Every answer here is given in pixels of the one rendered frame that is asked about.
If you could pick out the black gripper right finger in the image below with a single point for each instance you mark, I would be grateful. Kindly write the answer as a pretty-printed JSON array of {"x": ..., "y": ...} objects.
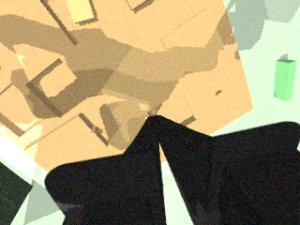
[{"x": 196, "y": 159}]

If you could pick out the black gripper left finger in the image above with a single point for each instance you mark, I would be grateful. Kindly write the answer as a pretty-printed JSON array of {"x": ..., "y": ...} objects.
[{"x": 136, "y": 172}]

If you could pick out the pale yellow block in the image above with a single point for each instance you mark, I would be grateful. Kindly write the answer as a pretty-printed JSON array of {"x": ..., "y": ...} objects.
[{"x": 81, "y": 11}]

